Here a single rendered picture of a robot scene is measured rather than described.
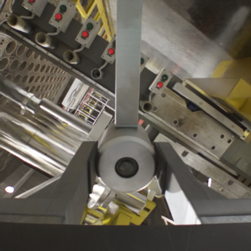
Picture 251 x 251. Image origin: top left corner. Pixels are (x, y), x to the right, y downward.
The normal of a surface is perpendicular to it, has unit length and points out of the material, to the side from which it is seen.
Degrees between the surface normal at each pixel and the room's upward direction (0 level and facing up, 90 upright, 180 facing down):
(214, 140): 90
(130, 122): 90
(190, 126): 90
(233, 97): 90
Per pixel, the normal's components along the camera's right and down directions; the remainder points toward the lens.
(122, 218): 0.39, -0.37
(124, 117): 0.02, 0.26
